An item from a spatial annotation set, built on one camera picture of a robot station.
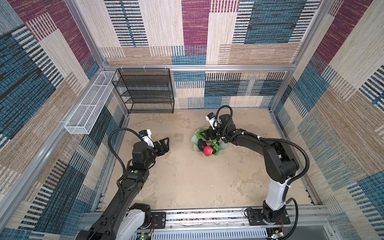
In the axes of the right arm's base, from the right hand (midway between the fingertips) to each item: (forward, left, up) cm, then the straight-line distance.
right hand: (206, 131), depth 94 cm
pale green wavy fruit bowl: (-8, -10, -7) cm, 14 cm away
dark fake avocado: (-5, +3, -6) cm, 9 cm away
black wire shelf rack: (+34, +42, +6) cm, 54 cm away
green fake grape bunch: (-7, -4, -3) cm, 8 cm away
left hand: (-12, +23, +11) cm, 28 cm away
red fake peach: (-11, 0, -4) cm, 12 cm away
